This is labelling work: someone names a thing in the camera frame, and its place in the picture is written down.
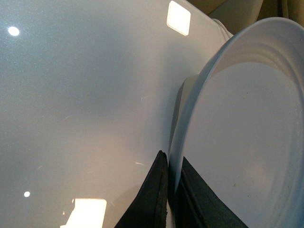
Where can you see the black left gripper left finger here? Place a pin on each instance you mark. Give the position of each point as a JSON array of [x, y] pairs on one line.
[[149, 208]]

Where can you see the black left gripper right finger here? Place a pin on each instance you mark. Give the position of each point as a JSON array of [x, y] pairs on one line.
[[198, 206]]

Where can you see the light blue round plate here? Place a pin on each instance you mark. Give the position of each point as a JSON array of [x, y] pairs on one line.
[[240, 124]]

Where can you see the left beige upholstered chair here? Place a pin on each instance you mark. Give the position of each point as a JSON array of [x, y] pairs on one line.
[[235, 15]]

